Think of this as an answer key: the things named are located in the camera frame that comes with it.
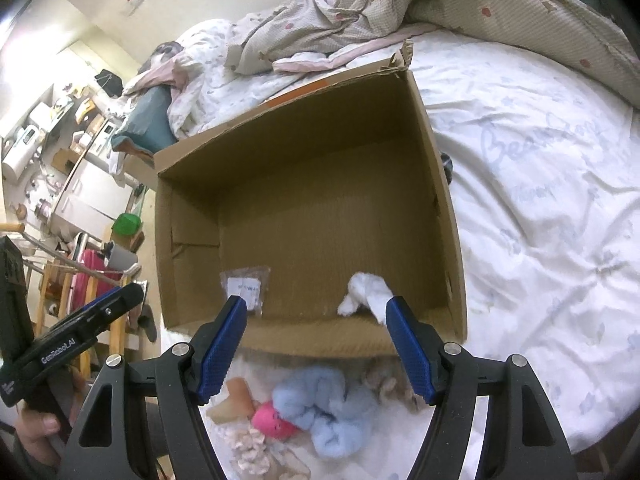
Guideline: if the white frilly scrunchie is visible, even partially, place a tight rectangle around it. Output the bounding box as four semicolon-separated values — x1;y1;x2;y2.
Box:
227;427;273;477

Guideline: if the grey plush toy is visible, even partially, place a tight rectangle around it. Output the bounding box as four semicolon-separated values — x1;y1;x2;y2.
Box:
149;42;187;67

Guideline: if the pink suitcase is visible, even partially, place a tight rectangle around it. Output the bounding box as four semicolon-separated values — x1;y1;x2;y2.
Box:
72;249;125;313

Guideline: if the wooden stool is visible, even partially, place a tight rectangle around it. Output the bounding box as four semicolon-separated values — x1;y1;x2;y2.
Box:
35;255;138;361

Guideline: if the white floral pillow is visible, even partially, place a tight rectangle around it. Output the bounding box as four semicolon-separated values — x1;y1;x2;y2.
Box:
167;19;286;137

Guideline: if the green basket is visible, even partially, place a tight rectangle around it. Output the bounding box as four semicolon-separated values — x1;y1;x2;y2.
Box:
111;213;142;239

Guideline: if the light blue fluffy scrunchie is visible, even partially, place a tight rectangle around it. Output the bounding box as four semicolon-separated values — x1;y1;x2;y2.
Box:
272;366;375;461

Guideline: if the beige checked quilt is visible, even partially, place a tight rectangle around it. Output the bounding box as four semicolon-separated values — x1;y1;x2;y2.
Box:
225;0;640;126

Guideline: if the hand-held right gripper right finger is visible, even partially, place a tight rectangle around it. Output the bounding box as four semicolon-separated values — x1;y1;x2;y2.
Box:
385;296;573;480

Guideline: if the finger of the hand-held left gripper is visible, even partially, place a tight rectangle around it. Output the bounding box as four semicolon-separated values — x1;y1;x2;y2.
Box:
50;284;146;352

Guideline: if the clear plastic bag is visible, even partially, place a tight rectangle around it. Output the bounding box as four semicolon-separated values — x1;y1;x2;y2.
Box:
220;266;271;318

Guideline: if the white water heater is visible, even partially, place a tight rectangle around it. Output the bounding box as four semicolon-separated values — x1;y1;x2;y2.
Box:
1;124;42;183

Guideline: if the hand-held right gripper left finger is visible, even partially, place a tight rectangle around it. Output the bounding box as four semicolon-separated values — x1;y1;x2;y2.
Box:
60;295;249;480

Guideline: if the brown frilly scrunchie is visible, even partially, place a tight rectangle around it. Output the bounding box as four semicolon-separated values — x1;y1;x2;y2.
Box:
361;364;422;412

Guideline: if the pink plush heart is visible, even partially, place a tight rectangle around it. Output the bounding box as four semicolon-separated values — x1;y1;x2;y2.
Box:
251;400;302;442

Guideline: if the black hanging bag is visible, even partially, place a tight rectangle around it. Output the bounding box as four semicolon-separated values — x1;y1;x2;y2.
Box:
95;69;124;97

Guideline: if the brown cardboard box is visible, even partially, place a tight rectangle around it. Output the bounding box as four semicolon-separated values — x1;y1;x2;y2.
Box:
152;39;468;358

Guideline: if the person's left hand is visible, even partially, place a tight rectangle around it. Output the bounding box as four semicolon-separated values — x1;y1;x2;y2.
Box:
12;365;88;466

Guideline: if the white cabinet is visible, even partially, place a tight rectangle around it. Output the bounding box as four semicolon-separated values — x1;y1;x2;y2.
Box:
49;157;133;233

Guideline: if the grey bin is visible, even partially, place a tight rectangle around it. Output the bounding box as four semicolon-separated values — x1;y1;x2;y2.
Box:
106;243;139;275

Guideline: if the dark slipper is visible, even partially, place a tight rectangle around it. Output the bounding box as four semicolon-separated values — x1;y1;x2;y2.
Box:
134;304;160;343

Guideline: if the white fluffy cloth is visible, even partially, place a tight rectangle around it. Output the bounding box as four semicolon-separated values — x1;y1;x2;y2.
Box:
337;272;393;325

